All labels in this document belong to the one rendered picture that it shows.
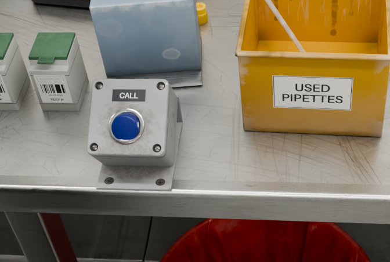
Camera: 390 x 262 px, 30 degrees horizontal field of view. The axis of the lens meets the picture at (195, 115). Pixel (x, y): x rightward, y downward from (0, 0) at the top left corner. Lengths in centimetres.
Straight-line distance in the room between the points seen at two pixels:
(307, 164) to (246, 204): 7
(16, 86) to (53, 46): 7
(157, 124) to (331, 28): 24
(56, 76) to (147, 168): 13
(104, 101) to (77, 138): 9
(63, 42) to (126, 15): 7
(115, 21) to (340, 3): 23
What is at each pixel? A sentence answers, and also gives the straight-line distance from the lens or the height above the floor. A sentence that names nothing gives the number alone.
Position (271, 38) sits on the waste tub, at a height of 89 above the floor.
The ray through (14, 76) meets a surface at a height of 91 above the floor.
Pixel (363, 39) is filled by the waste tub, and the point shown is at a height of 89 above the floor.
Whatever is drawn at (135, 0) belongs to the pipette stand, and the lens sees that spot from 71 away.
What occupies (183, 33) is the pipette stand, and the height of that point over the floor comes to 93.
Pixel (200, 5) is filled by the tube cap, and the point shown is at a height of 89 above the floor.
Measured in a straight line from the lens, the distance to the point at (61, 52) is 72.
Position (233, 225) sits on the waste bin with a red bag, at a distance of 119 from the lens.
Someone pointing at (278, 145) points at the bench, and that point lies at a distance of 69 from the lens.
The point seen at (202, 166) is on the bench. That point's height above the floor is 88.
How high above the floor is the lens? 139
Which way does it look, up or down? 45 degrees down
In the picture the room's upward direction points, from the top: 8 degrees counter-clockwise
